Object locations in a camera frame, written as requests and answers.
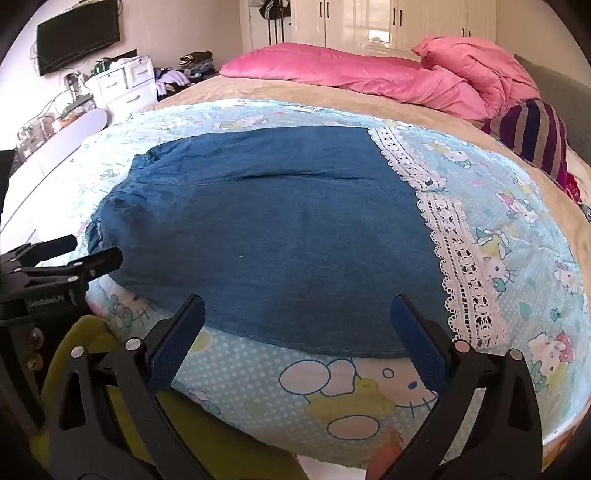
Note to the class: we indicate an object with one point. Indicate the pile of clothes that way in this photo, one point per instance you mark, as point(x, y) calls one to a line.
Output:
point(184, 71)

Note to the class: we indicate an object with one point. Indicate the white wardrobe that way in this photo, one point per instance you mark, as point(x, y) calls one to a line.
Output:
point(369, 23)

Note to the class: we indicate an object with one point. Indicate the person's right hand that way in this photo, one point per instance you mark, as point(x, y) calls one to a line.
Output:
point(383, 457)

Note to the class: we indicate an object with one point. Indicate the person's left forearm green sleeve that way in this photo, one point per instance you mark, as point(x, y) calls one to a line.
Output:
point(99, 337)

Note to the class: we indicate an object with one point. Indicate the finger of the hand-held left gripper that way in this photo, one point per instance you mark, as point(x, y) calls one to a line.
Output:
point(41, 251)
point(78, 267)

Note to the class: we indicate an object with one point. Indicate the blue denim skirt lace hem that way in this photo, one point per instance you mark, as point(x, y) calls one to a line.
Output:
point(277, 240)

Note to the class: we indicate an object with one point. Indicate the grey headboard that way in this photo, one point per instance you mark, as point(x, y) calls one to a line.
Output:
point(554, 83)

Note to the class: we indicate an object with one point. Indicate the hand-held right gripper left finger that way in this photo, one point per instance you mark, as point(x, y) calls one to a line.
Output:
point(178, 344)

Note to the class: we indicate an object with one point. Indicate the red floral cloth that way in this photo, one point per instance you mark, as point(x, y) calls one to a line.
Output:
point(577, 184)

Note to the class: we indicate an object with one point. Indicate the cluttered side table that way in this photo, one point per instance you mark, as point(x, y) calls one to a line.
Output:
point(51, 124)

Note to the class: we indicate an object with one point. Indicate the dark hanging bags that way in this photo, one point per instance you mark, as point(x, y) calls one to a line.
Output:
point(273, 18)

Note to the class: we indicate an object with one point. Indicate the white oval board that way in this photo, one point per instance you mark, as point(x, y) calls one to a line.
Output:
point(69, 138)

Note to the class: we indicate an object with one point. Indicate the white drawer cabinet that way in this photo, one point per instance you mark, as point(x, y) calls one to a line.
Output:
point(120, 85)

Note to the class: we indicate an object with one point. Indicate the cartoon cat printed blanket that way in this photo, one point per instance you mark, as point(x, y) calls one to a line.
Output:
point(517, 258)

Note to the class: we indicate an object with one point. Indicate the purple striped cushion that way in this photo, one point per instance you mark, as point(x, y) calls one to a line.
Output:
point(535, 134)

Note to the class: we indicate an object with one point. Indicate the black wall television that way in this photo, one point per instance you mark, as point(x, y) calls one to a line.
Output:
point(76, 39)

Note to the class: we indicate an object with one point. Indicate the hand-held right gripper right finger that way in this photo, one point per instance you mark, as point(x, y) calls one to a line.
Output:
point(418, 344)

